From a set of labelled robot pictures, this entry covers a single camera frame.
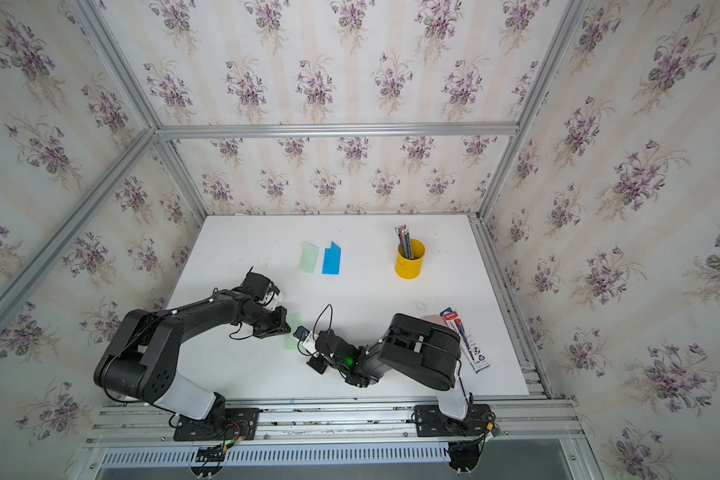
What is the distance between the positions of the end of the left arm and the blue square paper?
0.81 feet

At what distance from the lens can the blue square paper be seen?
3.42 feet

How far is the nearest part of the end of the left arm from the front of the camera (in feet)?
2.61
